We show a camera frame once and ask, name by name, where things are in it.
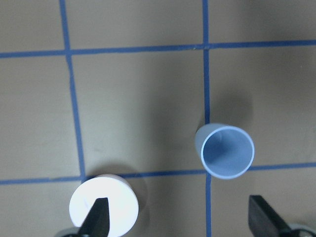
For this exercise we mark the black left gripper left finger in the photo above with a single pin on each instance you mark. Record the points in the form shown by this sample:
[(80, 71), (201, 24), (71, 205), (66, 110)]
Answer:
[(96, 224)]

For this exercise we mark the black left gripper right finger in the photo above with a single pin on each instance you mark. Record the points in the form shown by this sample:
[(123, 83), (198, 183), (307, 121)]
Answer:
[(263, 221)]

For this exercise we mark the blue cup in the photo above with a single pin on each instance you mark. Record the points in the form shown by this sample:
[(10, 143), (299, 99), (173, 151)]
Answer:
[(226, 152)]

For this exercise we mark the pink bowl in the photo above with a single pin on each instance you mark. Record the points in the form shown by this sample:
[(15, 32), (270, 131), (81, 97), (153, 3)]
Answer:
[(123, 203)]

